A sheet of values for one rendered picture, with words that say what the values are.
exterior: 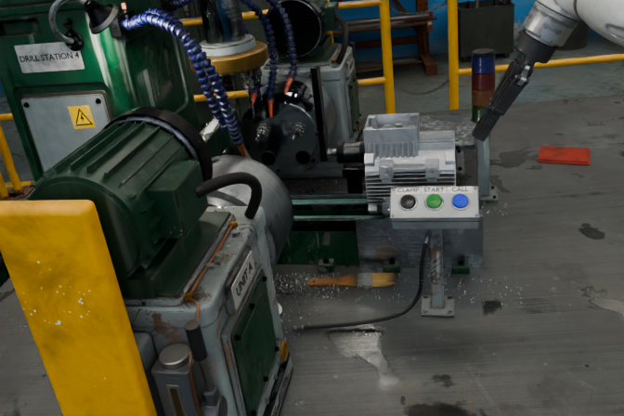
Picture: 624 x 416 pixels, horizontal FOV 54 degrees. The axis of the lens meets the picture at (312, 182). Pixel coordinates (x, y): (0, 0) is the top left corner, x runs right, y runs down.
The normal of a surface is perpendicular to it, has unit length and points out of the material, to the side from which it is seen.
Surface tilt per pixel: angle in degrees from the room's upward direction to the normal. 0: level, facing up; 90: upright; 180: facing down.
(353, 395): 0
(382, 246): 90
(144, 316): 90
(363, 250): 90
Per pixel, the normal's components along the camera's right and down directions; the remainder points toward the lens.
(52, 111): -0.19, 0.43
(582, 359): -0.11, -0.90
